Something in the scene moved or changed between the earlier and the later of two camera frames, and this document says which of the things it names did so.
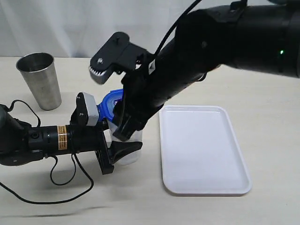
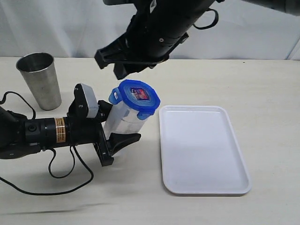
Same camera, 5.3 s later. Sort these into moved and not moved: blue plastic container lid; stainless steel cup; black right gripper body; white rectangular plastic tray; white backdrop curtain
Moved: black right gripper body; blue plastic container lid
Not moved: stainless steel cup; white backdrop curtain; white rectangular plastic tray
